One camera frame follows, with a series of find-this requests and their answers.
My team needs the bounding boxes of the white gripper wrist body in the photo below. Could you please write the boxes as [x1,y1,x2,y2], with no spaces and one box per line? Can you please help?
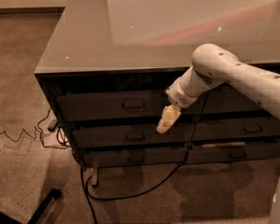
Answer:
[165,78,197,108]

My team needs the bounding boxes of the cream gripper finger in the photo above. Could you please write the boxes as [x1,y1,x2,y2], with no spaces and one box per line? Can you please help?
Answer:
[156,105,181,133]

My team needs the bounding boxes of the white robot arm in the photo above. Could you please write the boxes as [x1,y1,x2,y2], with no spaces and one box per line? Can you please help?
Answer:
[157,44,280,224]

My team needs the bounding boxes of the grey drawer cabinet counter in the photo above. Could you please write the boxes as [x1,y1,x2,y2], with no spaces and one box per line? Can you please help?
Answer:
[34,0,280,189]

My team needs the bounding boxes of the black power adapter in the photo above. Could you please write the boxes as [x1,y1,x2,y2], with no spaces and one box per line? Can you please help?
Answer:
[48,119,58,132]

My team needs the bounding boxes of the black metal stand leg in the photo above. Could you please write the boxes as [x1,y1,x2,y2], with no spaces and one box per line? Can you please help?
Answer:
[0,188,63,224]

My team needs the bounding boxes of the thick black floor cable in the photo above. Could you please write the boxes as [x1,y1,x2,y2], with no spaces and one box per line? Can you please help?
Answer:
[79,161,187,224]

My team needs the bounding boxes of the thin tangled black cable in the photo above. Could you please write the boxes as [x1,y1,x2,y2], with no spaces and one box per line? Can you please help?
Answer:
[0,108,71,150]

